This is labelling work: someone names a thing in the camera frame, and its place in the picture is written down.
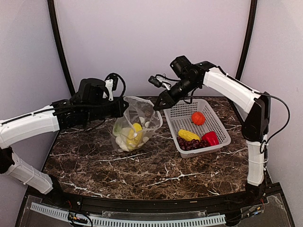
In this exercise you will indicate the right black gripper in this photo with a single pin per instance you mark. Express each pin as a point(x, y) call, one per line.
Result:
point(168, 98)

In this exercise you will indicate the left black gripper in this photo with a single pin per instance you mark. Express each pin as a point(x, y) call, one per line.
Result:
point(119, 110)

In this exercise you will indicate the clear polka dot zip bag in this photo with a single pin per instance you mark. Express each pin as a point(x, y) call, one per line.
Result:
point(139, 111)

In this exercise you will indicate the white cauliflower toy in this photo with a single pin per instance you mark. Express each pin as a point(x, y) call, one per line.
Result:
point(121, 135)

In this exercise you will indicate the yellow corn toy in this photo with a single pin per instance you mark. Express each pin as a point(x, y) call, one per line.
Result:
point(187, 135)
point(134, 136)

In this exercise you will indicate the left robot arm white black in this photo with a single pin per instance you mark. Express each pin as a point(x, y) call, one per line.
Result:
point(59, 115)

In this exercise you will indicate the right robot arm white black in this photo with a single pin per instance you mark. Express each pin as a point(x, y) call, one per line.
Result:
point(255, 104)

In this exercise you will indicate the orange pumpkin toy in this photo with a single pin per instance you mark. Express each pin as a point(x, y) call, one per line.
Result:
point(198, 118)

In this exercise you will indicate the dark red grape bunch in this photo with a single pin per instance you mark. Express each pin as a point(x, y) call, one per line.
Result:
point(192, 145)

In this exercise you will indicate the red bell pepper toy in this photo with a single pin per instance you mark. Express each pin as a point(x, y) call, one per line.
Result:
point(211, 138)

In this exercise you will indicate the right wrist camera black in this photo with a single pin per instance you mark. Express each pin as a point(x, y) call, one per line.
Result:
point(160, 81)

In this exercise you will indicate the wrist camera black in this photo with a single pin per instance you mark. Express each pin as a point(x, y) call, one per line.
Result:
point(111, 82)
point(160, 81)

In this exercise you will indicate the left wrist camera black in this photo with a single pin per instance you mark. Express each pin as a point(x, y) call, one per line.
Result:
point(111, 82)

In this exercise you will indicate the left black frame post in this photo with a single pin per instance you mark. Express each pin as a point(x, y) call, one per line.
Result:
point(59, 46)

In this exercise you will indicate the black frame post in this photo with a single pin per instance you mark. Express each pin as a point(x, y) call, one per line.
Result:
point(247, 38)
point(59, 46)

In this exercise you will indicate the small circuit board with wires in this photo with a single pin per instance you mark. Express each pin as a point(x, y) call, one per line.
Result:
point(77, 221)

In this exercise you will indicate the black front rail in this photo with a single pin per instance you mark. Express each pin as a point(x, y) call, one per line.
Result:
point(96, 205)

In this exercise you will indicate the right black frame post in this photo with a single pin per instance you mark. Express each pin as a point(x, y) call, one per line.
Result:
point(247, 38)

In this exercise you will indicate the white slotted cable duct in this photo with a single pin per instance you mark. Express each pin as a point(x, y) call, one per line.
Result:
point(123, 219)

